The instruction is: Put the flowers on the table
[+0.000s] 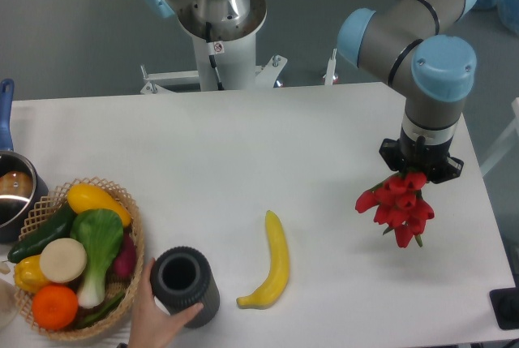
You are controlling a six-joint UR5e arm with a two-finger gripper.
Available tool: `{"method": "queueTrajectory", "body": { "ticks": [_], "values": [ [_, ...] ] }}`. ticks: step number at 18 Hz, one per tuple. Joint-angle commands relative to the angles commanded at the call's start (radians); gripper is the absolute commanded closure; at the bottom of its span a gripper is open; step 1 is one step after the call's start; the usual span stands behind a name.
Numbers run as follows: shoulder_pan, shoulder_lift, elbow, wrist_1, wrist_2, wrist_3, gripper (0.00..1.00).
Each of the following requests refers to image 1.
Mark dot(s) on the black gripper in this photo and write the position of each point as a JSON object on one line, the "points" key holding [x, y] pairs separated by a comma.
{"points": [[405, 155]]}

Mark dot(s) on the red tulip bouquet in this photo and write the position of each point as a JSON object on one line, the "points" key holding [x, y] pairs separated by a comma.
{"points": [[399, 206]]}

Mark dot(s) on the dark grey ribbed vase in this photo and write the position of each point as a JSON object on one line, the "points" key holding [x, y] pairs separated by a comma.
{"points": [[182, 277]]}

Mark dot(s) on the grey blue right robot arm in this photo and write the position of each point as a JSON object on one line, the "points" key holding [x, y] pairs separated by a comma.
{"points": [[407, 49]]}

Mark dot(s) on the person's bare hand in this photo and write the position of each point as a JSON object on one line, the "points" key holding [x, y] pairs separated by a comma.
{"points": [[150, 326]]}

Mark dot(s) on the black device at edge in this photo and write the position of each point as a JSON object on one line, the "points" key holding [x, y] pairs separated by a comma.
{"points": [[505, 307]]}

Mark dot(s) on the yellow banana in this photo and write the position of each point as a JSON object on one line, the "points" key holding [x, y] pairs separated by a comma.
{"points": [[272, 288]]}

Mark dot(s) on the purple sweet potato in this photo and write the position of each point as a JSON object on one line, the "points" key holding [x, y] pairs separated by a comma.
{"points": [[124, 263]]}

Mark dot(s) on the green bok choy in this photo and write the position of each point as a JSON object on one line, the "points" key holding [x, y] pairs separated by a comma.
{"points": [[100, 232]]}

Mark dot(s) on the yellow squash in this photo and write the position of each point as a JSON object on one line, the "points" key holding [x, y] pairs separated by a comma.
{"points": [[82, 197]]}

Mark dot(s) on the green chili pepper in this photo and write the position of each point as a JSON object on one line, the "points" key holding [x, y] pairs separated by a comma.
{"points": [[101, 313]]}

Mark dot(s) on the green cucumber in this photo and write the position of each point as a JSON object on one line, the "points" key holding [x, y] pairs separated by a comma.
{"points": [[56, 227]]}

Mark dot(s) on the woven wicker basket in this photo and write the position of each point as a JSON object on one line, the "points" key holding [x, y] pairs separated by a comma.
{"points": [[124, 288]]}

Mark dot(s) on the round beige bun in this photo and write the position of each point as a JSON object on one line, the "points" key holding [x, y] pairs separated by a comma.
{"points": [[63, 260]]}

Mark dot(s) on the orange fruit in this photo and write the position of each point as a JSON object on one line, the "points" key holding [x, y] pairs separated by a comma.
{"points": [[54, 307]]}

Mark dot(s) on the yellow bell pepper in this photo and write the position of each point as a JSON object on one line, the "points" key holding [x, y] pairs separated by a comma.
{"points": [[28, 275]]}

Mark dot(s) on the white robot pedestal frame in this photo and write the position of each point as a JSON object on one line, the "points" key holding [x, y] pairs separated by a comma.
{"points": [[220, 65]]}

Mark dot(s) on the blue handled saucepan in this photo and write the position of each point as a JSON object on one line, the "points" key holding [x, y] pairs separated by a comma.
{"points": [[21, 185]]}

